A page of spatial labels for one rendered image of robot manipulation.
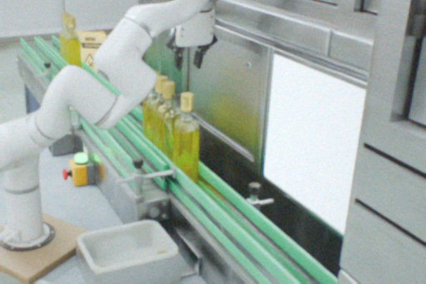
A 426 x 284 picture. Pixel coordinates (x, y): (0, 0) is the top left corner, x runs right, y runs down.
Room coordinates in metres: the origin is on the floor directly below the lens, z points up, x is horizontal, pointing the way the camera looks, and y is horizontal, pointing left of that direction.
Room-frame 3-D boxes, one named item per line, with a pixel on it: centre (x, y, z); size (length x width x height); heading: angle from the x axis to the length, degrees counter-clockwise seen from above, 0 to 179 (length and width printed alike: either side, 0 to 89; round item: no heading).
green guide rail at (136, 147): (2.24, 0.28, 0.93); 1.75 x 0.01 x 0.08; 22
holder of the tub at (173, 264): (1.24, 0.03, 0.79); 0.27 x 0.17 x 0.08; 112
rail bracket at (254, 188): (1.23, -0.27, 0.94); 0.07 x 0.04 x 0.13; 112
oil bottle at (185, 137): (1.45, -0.10, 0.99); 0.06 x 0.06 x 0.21; 22
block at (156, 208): (1.38, -0.01, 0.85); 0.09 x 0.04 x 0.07; 112
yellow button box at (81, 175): (1.75, 0.23, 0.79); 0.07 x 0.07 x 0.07; 22
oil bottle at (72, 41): (2.53, 0.34, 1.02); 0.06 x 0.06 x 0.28; 22
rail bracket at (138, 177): (1.37, 0.01, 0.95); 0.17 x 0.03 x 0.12; 112
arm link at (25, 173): (1.37, 0.35, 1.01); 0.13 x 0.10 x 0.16; 136
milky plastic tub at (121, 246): (1.23, 0.06, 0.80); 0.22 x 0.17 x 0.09; 112
